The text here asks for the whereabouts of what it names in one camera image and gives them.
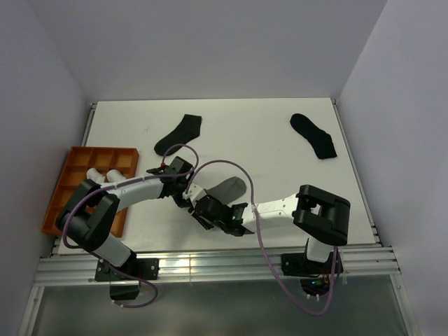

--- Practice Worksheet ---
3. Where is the grey sock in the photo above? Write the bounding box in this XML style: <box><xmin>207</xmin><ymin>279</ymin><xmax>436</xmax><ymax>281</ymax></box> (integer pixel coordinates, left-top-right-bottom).
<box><xmin>206</xmin><ymin>176</ymin><xmax>247</xmax><ymax>204</ymax></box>

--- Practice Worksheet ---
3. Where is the white striped sock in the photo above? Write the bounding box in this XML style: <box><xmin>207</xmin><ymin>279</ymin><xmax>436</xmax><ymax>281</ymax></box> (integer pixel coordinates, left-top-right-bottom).
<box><xmin>106</xmin><ymin>169</ymin><xmax>126</xmax><ymax>183</ymax></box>

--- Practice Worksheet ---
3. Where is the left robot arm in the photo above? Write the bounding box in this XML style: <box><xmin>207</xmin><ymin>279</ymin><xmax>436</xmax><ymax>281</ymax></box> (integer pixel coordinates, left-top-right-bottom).
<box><xmin>55</xmin><ymin>157</ymin><xmax>194</xmax><ymax>279</ymax></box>

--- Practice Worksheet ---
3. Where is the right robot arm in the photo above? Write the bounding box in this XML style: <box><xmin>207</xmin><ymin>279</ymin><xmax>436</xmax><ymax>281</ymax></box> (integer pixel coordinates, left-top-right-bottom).
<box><xmin>183</xmin><ymin>184</ymin><xmax>351</xmax><ymax>273</ymax></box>

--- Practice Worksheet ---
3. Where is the black sock left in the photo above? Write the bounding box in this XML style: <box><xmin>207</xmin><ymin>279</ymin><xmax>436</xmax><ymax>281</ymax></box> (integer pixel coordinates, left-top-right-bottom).
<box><xmin>154</xmin><ymin>114</ymin><xmax>202</xmax><ymax>156</ymax></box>

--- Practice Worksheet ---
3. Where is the black sock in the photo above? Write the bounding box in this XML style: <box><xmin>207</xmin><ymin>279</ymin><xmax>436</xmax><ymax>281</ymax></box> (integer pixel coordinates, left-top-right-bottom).
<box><xmin>154</xmin><ymin>114</ymin><xmax>202</xmax><ymax>156</ymax></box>
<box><xmin>290</xmin><ymin>113</ymin><xmax>337</xmax><ymax>160</ymax></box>

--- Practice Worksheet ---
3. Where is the orange compartment tray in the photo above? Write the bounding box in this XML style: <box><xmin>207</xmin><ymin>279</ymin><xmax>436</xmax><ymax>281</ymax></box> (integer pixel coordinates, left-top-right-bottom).
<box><xmin>41</xmin><ymin>146</ymin><xmax>139</xmax><ymax>236</ymax></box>

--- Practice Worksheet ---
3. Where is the black sock right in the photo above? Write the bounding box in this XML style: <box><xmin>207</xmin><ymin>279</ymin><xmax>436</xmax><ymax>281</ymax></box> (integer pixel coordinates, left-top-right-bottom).
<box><xmin>290</xmin><ymin>113</ymin><xmax>337</xmax><ymax>160</ymax></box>

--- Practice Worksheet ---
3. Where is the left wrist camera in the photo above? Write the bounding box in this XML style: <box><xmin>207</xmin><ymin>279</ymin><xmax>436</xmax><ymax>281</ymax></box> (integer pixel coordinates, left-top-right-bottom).
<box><xmin>160</xmin><ymin>161</ymin><xmax>174</xmax><ymax>172</ymax></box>

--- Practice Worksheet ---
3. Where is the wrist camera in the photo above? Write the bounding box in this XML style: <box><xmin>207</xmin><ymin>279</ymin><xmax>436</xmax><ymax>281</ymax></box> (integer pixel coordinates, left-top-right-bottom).
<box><xmin>183</xmin><ymin>183</ymin><xmax>207</xmax><ymax>206</ymax></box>
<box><xmin>160</xmin><ymin>161</ymin><xmax>174</xmax><ymax>172</ymax></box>

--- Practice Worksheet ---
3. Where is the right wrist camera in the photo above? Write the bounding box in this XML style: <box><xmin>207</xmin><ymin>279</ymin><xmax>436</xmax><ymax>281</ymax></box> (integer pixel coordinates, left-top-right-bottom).
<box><xmin>183</xmin><ymin>183</ymin><xmax>207</xmax><ymax>206</ymax></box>

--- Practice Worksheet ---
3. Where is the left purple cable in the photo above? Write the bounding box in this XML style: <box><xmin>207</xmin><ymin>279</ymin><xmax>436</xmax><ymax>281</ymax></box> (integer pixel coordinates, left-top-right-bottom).
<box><xmin>62</xmin><ymin>143</ymin><xmax>200</xmax><ymax>309</ymax></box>

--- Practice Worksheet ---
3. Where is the purple cable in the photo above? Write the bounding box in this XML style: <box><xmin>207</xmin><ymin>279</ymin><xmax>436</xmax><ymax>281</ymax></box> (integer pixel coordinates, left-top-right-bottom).
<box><xmin>62</xmin><ymin>143</ymin><xmax>200</xmax><ymax>309</ymax></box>
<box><xmin>187</xmin><ymin>160</ymin><xmax>342</xmax><ymax>316</ymax></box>

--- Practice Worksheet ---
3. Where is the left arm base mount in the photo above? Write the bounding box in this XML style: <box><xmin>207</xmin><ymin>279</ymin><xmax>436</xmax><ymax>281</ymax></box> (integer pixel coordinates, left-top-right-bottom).
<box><xmin>94</xmin><ymin>258</ymin><xmax>159</xmax><ymax>307</ymax></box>

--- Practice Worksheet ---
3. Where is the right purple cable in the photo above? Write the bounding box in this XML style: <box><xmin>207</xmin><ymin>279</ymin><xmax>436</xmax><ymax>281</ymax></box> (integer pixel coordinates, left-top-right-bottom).
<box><xmin>187</xmin><ymin>160</ymin><xmax>342</xmax><ymax>316</ymax></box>

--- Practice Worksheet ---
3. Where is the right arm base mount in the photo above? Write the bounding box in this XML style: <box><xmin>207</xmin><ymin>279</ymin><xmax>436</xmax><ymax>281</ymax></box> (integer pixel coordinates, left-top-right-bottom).
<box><xmin>281</xmin><ymin>252</ymin><xmax>333</xmax><ymax>297</ymax></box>

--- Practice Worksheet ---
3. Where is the aluminium frame rail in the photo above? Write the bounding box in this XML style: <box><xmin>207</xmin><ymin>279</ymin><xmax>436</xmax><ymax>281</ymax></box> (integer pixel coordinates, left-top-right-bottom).
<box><xmin>32</xmin><ymin>246</ymin><xmax>401</xmax><ymax>287</ymax></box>

